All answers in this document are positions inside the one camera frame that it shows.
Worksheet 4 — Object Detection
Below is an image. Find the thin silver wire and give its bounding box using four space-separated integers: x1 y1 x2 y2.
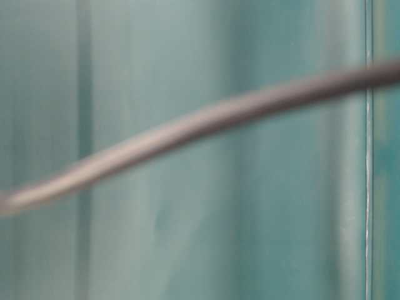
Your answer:
364 0 374 300

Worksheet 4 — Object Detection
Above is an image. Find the blurred grey cable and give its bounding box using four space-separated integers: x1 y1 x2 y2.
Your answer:
0 59 400 216

